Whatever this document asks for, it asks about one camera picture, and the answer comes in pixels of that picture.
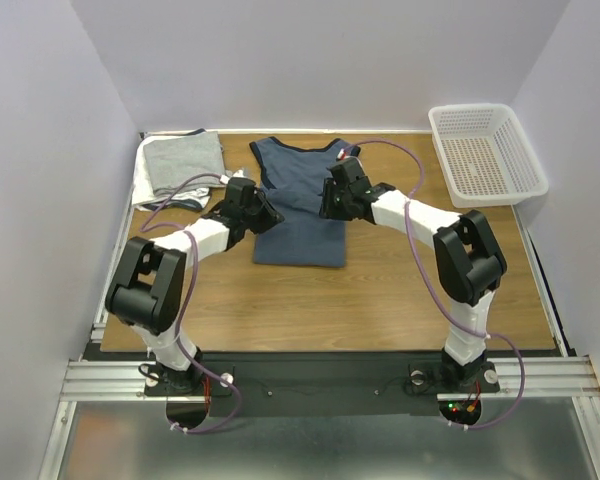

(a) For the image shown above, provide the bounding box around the blue tank top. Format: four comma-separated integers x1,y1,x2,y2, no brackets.
249,136,349,268

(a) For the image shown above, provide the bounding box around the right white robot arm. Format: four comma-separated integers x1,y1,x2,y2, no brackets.
319,156,507,390

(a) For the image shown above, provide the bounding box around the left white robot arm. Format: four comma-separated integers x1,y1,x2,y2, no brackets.
105,177,284,395

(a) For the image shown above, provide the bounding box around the folded grey tank top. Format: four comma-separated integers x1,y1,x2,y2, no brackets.
142,131,226,197

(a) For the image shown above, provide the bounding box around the white plastic basket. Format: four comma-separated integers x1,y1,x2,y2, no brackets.
428,103,549,208

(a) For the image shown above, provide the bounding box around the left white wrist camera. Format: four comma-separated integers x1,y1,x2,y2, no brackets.
219,168,251,185

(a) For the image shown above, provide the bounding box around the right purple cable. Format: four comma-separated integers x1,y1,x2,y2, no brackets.
339,138,526,432

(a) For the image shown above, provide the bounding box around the aluminium frame rail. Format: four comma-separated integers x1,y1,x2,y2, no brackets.
59,357,161,401

